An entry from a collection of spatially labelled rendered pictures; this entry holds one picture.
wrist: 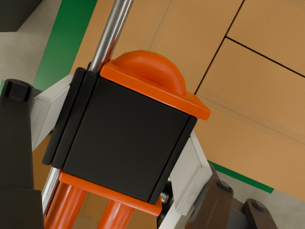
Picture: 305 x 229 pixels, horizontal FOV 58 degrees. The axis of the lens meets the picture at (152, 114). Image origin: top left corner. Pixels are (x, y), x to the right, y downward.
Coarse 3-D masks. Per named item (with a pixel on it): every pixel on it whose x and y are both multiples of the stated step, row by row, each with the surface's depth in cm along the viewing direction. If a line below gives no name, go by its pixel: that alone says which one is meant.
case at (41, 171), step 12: (36, 156) 75; (36, 168) 71; (48, 168) 73; (36, 180) 66; (84, 204) 67; (96, 204) 69; (84, 216) 63; (96, 216) 65; (132, 216) 72; (144, 216) 74; (132, 228) 68; (144, 228) 70; (156, 228) 72
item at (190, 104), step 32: (96, 96) 17; (128, 96) 17; (160, 96) 17; (192, 96) 20; (96, 128) 17; (128, 128) 17; (160, 128) 18; (192, 128) 18; (96, 160) 18; (128, 160) 18; (160, 160) 18; (96, 192) 19; (128, 192) 19; (160, 192) 19
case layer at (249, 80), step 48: (144, 0) 82; (192, 0) 82; (240, 0) 83; (288, 0) 83; (96, 48) 86; (144, 48) 86; (192, 48) 86; (240, 48) 87; (288, 48) 87; (240, 96) 92; (288, 96) 92; (240, 144) 97; (288, 144) 97; (288, 192) 103
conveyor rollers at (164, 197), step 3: (168, 180) 100; (171, 183) 101; (162, 192) 103; (165, 192) 103; (168, 192) 104; (162, 195) 102; (165, 195) 102; (168, 195) 103; (162, 198) 102; (165, 198) 102; (162, 201) 102; (165, 201) 102; (156, 216) 105
